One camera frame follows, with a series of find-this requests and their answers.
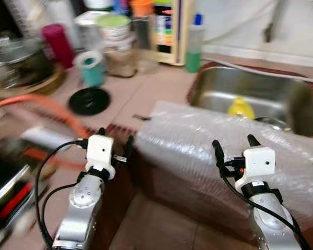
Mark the yellow bowl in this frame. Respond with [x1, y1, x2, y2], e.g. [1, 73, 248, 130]
[228, 97, 255, 119]

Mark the black round disc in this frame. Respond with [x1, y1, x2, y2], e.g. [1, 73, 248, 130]
[69, 87, 111, 116]

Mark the clear bubble wrap sheet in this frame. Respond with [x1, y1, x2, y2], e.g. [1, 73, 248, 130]
[136, 101, 313, 230]

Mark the white power strip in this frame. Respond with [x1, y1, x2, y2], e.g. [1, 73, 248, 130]
[21, 127, 87, 152]

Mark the teal cup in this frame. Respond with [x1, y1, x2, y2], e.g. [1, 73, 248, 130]
[73, 51, 106, 88]

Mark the steel sink basin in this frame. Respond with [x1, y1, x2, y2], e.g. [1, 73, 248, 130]
[187, 61, 313, 139]

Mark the glass jar brown powder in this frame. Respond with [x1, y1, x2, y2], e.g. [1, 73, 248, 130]
[103, 34, 139, 79]

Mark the woven trivet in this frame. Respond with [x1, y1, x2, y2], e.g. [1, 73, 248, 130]
[0, 68, 66, 101]

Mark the magenta container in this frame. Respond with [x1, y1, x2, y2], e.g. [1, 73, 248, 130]
[42, 23, 75, 69]

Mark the green soap bottle blue cap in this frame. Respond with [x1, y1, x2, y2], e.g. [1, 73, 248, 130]
[185, 13, 205, 73]

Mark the clear pitcher white lid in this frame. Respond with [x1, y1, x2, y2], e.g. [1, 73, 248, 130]
[75, 11, 107, 53]

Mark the pot with glass lid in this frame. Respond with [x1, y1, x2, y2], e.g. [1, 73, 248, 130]
[0, 35, 55, 89]

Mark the patterned bowl green lid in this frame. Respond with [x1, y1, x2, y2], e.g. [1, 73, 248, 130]
[95, 14, 132, 41]

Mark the beige water ionizer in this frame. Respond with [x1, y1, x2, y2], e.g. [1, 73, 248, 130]
[154, 0, 194, 66]

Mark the clear jar orange lid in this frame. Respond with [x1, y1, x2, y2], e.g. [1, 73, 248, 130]
[129, 0, 160, 73]

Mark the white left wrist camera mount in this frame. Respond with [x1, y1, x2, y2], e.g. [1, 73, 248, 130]
[87, 134, 115, 179]

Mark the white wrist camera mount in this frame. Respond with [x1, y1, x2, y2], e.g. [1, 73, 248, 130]
[87, 134, 115, 179]
[235, 147, 276, 191]

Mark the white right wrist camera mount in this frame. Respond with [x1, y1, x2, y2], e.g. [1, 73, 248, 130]
[235, 147, 276, 191]

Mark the orange hose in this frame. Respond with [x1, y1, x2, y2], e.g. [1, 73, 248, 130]
[0, 94, 89, 139]

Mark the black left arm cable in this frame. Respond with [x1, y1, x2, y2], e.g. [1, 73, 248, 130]
[34, 140, 89, 248]

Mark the grey hose end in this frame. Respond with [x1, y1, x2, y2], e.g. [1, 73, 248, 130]
[263, 0, 282, 43]

